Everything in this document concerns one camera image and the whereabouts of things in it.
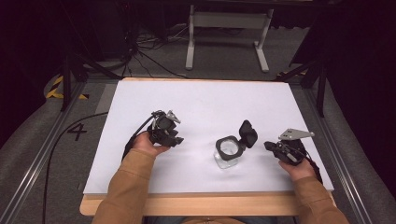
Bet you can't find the white metal stand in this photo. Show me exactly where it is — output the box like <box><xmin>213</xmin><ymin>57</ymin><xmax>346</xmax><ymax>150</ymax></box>
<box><xmin>185</xmin><ymin>4</ymin><xmax>276</xmax><ymax>74</ymax></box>

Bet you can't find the black tripod stand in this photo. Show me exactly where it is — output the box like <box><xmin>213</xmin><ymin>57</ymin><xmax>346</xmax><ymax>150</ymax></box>
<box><xmin>60</xmin><ymin>51</ymin><xmax>123</xmax><ymax>113</ymax></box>
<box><xmin>274</xmin><ymin>58</ymin><xmax>328</xmax><ymax>119</ymax></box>

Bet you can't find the dark curtain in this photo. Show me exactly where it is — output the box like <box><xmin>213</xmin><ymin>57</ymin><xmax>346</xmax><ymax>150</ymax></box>
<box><xmin>0</xmin><ymin>0</ymin><xmax>104</xmax><ymax>147</ymax></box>
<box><xmin>289</xmin><ymin>0</ymin><xmax>396</xmax><ymax>190</ymax></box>

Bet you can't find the long black floor cable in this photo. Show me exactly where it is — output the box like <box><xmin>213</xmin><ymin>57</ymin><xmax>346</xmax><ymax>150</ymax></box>
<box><xmin>41</xmin><ymin>111</ymin><xmax>109</xmax><ymax>224</ymax></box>

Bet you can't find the clear jar with black flip lid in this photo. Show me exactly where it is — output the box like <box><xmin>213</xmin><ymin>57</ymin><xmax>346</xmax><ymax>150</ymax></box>
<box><xmin>213</xmin><ymin>119</ymin><xmax>259</xmax><ymax>170</ymax></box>

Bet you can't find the person's left hand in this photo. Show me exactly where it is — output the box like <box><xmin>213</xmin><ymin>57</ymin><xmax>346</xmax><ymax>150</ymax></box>
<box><xmin>132</xmin><ymin>132</ymin><xmax>172</xmax><ymax>158</ymax></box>

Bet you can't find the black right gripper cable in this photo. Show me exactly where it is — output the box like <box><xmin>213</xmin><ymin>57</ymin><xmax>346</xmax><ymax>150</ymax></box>
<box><xmin>289</xmin><ymin>146</ymin><xmax>324</xmax><ymax>185</ymax></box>

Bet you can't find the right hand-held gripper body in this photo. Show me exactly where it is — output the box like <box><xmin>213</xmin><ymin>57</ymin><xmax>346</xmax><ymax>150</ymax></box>
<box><xmin>275</xmin><ymin>128</ymin><xmax>316</xmax><ymax>166</ymax></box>

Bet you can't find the yellow black hazard tape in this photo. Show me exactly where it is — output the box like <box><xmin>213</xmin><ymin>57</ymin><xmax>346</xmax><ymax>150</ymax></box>
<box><xmin>45</xmin><ymin>75</ymin><xmax>90</xmax><ymax>101</ymax></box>

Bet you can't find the person's right hand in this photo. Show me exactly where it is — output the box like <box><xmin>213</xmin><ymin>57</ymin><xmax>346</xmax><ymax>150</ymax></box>
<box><xmin>277</xmin><ymin>158</ymin><xmax>318</xmax><ymax>183</ymax></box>

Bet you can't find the white table cover sheet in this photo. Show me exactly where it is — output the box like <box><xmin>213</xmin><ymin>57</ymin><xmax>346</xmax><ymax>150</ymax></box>
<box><xmin>82</xmin><ymin>80</ymin><xmax>335</xmax><ymax>196</ymax></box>

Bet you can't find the aluminium floor rail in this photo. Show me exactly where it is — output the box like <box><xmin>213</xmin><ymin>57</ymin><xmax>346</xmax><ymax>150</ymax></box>
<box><xmin>0</xmin><ymin>81</ymin><xmax>87</xmax><ymax>224</ymax></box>
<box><xmin>302</xmin><ymin>87</ymin><xmax>376</xmax><ymax>224</ymax></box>

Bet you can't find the bundle of black floor cables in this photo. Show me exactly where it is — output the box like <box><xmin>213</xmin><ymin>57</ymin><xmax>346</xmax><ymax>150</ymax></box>
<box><xmin>120</xmin><ymin>22</ymin><xmax>191</xmax><ymax>80</ymax></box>

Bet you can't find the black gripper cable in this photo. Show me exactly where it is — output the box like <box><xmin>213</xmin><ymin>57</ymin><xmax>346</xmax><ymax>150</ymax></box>
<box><xmin>289</xmin><ymin>146</ymin><xmax>324</xmax><ymax>185</ymax></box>
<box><xmin>121</xmin><ymin>113</ymin><xmax>157</xmax><ymax>161</ymax></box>

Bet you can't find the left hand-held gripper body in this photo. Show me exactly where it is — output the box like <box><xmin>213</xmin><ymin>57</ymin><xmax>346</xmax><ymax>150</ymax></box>
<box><xmin>147</xmin><ymin>109</ymin><xmax>182</xmax><ymax>148</ymax></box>

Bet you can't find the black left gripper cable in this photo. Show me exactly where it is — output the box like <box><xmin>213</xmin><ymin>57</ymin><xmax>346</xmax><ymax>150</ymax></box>
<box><xmin>121</xmin><ymin>113</ymin><xmax>157</xmax><ymax>161</ymax></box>

